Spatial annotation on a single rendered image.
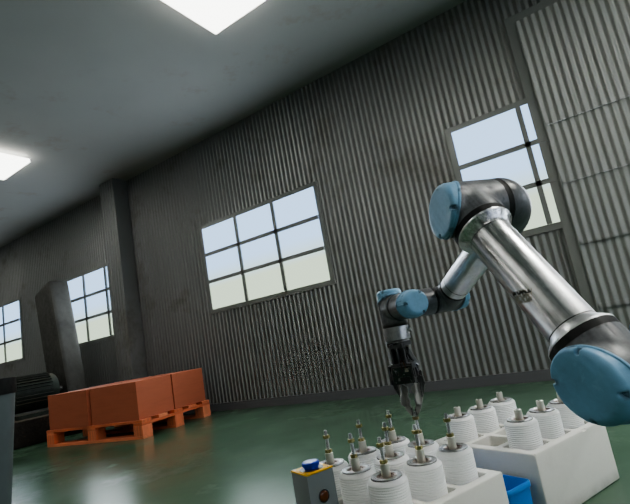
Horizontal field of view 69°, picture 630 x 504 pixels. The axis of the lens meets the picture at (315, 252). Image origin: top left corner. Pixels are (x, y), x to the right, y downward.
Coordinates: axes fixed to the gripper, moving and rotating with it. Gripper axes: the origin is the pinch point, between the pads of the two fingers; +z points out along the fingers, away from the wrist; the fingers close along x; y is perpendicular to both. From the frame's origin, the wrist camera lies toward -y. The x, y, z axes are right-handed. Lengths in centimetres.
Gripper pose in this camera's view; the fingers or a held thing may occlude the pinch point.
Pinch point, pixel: (414, 410)
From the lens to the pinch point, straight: 144.2
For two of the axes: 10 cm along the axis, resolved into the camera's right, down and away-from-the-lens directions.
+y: -3.9, -1.0, -9.2
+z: 1.8, 9.7, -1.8
